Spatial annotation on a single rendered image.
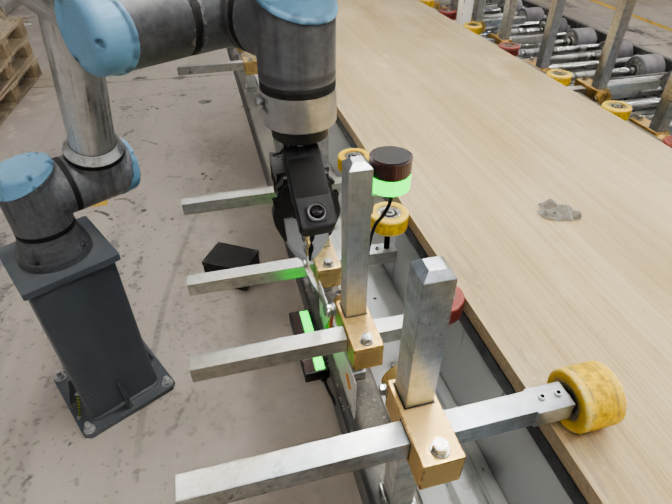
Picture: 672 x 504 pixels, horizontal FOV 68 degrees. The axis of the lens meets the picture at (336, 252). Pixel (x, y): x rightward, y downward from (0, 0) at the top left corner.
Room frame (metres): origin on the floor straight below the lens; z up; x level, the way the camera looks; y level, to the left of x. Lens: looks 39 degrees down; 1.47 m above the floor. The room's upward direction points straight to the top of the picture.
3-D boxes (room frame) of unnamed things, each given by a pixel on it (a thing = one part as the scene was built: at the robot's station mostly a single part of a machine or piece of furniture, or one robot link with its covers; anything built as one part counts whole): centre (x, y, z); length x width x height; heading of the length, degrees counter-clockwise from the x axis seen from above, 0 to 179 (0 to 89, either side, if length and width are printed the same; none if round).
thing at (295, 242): (0.59, 0.06, 1.05); 0.06 x 0.03 x 0.09; 15
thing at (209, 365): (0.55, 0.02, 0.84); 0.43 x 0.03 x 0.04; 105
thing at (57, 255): (1.10, 0.78, 0.65); 0.19 x 0.19 x 0.10
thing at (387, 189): (0.62, -0.08, 1.11); 0.06 x 0.06 x 0.02
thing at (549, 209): (0.84, -0.45, 0.91); 0.09 x 0.07 x 0.02; 58
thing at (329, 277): (0.82, 0.03, 0.80); 0.13 x 0.06 x 0.05; 15
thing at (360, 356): (0.58, -0.04, 0.85); 0.13 x 0.06 x 0.05; 15
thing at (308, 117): (0.58, 0.05, 1.23); 0.10 x 0.09 x 0.05; 105
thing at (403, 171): (0.62, -0.08, 1.14); 0.06 x 0.06 x 0.02
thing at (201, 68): (2.00, 0.40, 0.82); 0.43 x 0.03 x 0.04; 105
